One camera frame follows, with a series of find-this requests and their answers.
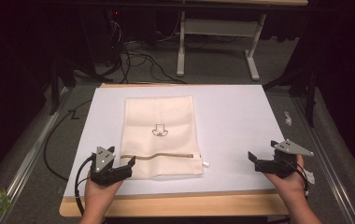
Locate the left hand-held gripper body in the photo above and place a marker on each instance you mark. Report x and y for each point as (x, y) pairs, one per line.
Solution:
(103, 160)

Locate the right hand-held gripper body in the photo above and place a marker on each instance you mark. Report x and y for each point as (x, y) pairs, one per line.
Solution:
(283, 161)

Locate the cream zippered cloth bag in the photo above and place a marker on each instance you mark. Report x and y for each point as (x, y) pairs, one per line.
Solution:
(161, 124)

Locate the person's right hand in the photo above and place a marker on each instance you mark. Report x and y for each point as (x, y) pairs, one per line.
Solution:
(287, 186)

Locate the person's left hand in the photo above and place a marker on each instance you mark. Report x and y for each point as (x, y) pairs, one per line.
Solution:
(99, 194)

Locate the small white plastic scrap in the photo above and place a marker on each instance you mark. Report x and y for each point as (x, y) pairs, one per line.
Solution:
(287, 118)

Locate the white table mat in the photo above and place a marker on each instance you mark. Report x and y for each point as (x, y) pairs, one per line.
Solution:
(234, 130)

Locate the black metal stand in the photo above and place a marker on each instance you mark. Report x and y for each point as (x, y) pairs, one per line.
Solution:
(306, 90)
(55, 84)

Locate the wooden table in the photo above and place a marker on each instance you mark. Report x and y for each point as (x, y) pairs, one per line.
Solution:
(191, 205)

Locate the power strip with red light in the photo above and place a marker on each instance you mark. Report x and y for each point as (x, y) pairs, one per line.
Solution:
(116, 13)

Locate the aluminium floor rail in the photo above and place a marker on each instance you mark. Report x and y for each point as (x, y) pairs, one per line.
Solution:
(322, 155)
(32, 149)

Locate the white desk frame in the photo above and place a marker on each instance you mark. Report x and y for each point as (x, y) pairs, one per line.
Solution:
(219, 31)

